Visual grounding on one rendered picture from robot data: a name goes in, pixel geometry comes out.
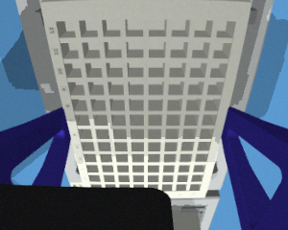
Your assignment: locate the white multi-well plate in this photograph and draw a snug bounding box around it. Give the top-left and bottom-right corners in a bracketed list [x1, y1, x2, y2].
[39, 0, 252, 198]

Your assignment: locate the blue flat mat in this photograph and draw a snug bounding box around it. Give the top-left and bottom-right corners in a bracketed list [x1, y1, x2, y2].
[0, 0, 288, 230]

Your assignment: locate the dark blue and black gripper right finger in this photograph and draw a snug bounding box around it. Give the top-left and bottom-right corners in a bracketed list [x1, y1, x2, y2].
[221, 106, 288, 230]

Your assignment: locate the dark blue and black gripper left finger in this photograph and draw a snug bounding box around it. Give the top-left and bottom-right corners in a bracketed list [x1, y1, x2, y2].
[0, 107, 71, 186]

